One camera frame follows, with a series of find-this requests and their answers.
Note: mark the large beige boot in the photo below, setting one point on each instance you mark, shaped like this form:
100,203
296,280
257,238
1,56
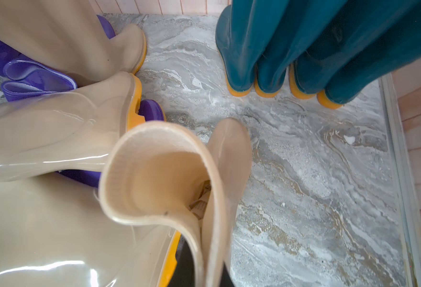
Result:
69,130

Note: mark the teal boot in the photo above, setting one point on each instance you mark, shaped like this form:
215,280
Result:
357,25
243,31
301,24
396,48

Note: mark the large purple boot front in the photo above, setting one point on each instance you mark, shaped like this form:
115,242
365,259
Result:
150,110

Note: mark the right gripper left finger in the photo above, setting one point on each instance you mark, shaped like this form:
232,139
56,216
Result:
184,273

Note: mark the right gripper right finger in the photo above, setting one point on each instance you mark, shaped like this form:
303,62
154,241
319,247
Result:
226,280

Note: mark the purple boot under pile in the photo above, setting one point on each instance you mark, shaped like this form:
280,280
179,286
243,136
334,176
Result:
27,78

